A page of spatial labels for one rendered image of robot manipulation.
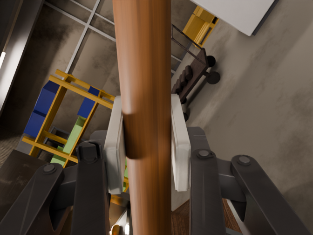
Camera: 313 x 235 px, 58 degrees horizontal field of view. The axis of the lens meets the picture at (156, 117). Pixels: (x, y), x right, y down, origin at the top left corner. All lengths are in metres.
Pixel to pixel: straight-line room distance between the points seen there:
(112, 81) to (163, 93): 7.31
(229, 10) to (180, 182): 4.20
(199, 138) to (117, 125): 0.05
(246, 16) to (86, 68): 4.37
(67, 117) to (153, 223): 7.81
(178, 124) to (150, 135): 0.02
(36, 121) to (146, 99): 5.34
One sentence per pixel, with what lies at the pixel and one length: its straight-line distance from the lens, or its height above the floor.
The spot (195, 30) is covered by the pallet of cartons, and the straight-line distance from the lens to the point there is 6.76.
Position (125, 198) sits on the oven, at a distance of 2.25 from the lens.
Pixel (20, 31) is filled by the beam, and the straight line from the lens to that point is 6.62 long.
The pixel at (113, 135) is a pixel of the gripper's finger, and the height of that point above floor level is 1.81.
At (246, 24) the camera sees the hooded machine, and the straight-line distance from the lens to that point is 4.43.
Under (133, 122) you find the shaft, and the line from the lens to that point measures 0.16.
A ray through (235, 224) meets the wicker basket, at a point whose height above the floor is 0.70.
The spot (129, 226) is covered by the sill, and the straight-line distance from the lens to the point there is 2.09.
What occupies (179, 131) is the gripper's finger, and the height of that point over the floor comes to 1.78.
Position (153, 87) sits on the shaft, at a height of 1.81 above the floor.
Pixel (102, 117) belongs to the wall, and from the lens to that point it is 7.85.
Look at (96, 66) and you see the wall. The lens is 7.40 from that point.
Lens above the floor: 1.84
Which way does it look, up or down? 15 degrees down
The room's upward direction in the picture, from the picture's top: 64 degrees counter-clockwise
